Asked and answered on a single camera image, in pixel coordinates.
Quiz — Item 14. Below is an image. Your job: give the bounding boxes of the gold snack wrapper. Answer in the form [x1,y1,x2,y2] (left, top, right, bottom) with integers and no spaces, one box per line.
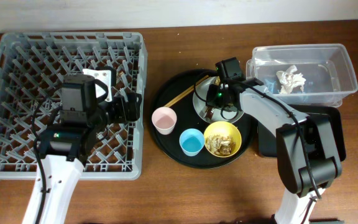
[204,77,220,121]

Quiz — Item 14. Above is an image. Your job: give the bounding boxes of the pink cup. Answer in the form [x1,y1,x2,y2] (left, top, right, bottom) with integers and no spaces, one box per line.
[152,107,177,135]

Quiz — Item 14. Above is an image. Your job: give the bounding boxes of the blue cup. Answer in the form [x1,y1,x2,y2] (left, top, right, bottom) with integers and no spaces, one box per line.
[179,128,204,157]

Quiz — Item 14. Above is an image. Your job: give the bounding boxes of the white tissue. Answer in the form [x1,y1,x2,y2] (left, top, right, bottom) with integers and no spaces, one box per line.
[276,65,306,95]

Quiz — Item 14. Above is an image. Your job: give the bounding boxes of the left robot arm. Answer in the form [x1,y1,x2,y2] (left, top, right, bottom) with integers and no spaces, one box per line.
[23,75,142,223]

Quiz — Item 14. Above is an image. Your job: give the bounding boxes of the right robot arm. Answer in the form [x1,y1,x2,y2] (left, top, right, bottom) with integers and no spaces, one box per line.
[206,57,346,223]

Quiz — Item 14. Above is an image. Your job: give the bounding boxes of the brown scrap in rack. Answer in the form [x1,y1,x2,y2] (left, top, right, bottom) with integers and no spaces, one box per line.
[116,71,125,79]

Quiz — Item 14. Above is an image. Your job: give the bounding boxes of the grey plastic dishwasher rack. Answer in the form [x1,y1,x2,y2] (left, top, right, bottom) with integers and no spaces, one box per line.
[0,32,147,180]

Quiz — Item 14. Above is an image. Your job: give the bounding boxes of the grey plate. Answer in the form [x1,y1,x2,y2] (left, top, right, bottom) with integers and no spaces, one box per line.
[193,77,244,123]

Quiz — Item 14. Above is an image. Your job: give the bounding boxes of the yellow bowl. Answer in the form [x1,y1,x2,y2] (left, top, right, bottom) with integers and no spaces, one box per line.
[204,121,242,158]

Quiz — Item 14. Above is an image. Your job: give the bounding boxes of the food scraps in bowl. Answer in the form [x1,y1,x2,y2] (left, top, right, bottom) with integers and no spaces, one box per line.
[205,134,236,156]

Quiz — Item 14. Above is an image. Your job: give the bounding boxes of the black rectangular tray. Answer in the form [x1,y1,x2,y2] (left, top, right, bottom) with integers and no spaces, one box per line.
[258,105,346,162]

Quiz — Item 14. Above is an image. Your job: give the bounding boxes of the round black tray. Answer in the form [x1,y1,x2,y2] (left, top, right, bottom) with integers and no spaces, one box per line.
[149,68,257,169]

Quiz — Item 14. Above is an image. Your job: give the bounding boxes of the clear plastic bin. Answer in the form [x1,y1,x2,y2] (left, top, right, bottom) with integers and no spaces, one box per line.
[246,44,358,107]

